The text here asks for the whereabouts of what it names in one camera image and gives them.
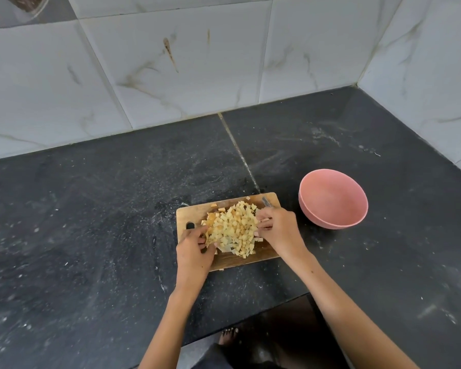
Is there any person's right forearm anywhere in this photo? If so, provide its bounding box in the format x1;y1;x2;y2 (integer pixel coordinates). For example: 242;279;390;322
280;250;421;369

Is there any person's bare foot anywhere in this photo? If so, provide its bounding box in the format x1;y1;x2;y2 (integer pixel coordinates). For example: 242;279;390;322
218;327;239;346

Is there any wooden cutting board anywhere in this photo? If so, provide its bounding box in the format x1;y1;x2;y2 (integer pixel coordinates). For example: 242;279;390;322
176;193;282;272

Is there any pink bowl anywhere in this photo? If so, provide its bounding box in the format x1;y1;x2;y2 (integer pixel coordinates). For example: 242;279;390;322
298;169;369;230

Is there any person's left hand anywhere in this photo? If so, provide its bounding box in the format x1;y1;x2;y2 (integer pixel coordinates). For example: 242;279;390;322
175;225;218;290

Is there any person's right hand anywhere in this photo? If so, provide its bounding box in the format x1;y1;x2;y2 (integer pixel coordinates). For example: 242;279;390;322
255;206;309;262

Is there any brown round dish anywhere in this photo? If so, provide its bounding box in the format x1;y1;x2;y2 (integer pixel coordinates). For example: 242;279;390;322
2;0;51;14

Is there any person's left forearm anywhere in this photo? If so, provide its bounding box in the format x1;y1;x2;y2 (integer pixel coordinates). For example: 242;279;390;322
138;281;213;369

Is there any pile of diced potato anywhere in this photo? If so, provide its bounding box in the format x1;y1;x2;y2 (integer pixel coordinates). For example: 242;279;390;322
201;196;264;259

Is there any person's dark grey clothing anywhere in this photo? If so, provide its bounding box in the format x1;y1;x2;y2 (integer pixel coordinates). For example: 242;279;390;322
191;341;279;369

